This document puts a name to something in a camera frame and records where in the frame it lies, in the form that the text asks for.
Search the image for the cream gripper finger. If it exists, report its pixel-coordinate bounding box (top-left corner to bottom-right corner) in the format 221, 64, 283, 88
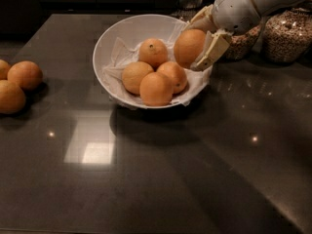
184, 4, 217, 33
190, 29, 232, 71

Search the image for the right glass jar with grains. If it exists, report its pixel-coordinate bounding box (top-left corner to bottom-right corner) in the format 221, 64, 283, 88
261, 0, 312, 63

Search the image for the glass jar with grains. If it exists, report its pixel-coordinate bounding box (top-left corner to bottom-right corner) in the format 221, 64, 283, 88
261, 0, 312, 63
171, 0, 210, 21
223, 25, 261, 60

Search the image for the left glass jar with grains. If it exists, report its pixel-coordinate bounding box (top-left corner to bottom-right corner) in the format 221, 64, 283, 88
171, 0, 210, 21

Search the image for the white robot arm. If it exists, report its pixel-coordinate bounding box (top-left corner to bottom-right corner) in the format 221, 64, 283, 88
185, 0, 304, 71

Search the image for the white rounded gripper body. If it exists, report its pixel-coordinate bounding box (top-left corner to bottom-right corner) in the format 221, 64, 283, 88
212, 0, 261, 35

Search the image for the white bowl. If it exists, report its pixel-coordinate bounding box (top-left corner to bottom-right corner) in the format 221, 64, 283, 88
92, 14, 215, 110

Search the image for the pale orange at left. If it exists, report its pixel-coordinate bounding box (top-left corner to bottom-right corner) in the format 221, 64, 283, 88
122, 61, 154, 95

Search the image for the table orange upper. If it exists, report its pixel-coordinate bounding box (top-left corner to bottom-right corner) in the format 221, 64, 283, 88
7, 60, 43, 91

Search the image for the table orange lower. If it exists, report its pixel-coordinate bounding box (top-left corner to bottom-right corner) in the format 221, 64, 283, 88
0, 80, 26, 114

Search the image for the middle glass jar with grains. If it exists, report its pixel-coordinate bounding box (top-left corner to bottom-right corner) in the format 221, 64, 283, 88
223, 25, 261, 60

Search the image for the table orange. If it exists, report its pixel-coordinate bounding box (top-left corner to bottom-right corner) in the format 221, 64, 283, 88
7, 60, 43, 91
0, 80, 26, 114
0, 59, 11, 80

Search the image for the table orange at far left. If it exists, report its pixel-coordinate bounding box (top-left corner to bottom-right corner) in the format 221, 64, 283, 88
0, 59, 11, 80

